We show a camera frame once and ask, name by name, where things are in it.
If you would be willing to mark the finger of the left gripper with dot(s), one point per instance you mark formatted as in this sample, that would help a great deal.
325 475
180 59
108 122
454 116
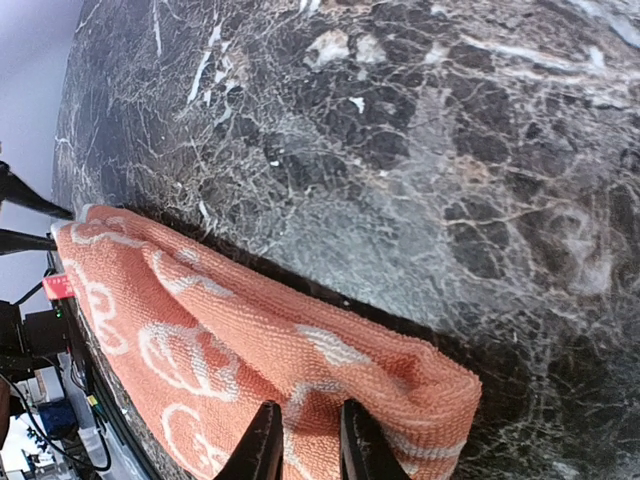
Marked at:
16 191
12 242

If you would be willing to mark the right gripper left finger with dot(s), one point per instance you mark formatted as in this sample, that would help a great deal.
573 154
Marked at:
259 453

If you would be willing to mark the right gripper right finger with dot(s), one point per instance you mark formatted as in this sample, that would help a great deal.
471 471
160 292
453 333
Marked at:
364 451

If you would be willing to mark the orange bunny towel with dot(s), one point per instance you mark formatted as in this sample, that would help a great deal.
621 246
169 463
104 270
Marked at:
199 342

